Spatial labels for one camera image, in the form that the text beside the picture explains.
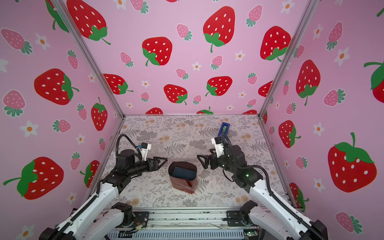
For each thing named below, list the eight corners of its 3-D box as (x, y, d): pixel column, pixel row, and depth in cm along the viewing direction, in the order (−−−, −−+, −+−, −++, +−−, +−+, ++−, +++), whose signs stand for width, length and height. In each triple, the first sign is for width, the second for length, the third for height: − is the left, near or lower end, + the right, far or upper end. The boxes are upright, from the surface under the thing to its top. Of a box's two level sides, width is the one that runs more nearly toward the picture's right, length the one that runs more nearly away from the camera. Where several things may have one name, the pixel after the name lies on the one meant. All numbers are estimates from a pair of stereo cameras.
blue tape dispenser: (216, 139, 109) (217, 133, 103) (221, 127, 116) (222, 121, 110) (224, 142, 107) (225, 136, 102) (228, 130, 114) (230, 124, 109)
